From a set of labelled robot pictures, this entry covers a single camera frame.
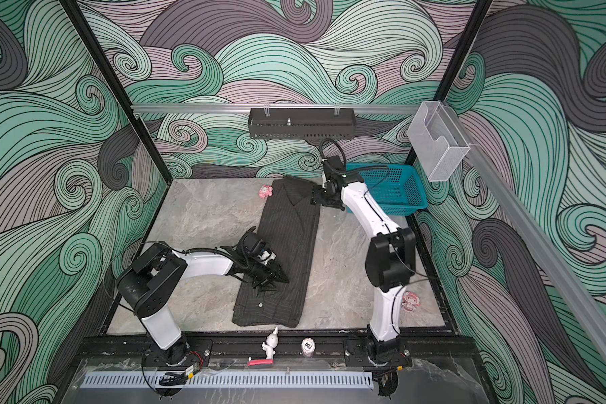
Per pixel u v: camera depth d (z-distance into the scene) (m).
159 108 0.97
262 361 0.68
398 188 1.18
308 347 0.69
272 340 0.73
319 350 0.74
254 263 0.77
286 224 1.01
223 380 0.76
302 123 0.96
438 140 0.79
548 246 0.52
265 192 1.11
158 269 0.53
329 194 0.65
